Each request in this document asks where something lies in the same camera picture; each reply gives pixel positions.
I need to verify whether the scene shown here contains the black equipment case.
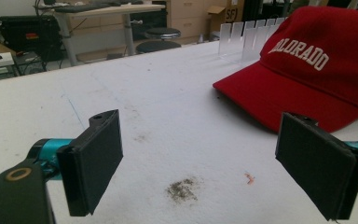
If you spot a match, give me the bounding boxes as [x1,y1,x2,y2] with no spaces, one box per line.
[0,14,65,63]

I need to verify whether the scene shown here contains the white box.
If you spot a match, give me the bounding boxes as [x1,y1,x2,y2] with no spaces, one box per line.
[0,51,16,68]

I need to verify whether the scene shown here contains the black round stool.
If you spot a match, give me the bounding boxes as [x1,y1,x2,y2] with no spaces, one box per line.
[144,27,182,41]
[135,40,182,54]

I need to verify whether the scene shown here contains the wooden drawer cabinet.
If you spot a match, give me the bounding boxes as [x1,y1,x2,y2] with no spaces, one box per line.
[166,0,209,45]

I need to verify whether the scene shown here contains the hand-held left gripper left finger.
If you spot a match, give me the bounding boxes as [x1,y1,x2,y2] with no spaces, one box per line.
[27,108,124,217]

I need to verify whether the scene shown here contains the clear acrylic divider rack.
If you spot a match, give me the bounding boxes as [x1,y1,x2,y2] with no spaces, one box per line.
[217,17,287,64]

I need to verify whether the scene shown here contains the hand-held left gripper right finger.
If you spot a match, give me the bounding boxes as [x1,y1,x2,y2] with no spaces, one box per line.
[274,112,358,221]

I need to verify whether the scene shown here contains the black keyboard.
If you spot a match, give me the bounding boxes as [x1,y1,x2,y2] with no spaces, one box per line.
[54,3,122,14]

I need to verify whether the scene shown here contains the red baseball cap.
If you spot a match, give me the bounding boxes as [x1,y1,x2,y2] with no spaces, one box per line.
[212,5,358,133]

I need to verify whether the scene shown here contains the wooden desk with metal legs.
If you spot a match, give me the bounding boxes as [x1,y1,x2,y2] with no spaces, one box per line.
[33,3,167,67]

